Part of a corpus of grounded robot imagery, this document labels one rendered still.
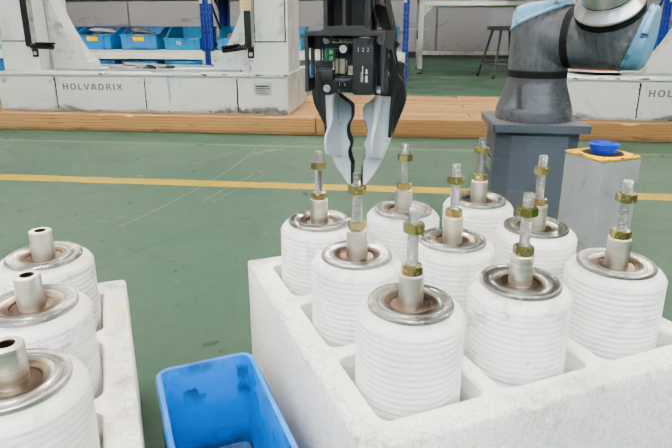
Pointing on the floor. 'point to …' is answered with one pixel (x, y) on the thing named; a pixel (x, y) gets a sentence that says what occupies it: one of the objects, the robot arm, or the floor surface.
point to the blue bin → (220, 406)
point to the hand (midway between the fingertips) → (358, 169)
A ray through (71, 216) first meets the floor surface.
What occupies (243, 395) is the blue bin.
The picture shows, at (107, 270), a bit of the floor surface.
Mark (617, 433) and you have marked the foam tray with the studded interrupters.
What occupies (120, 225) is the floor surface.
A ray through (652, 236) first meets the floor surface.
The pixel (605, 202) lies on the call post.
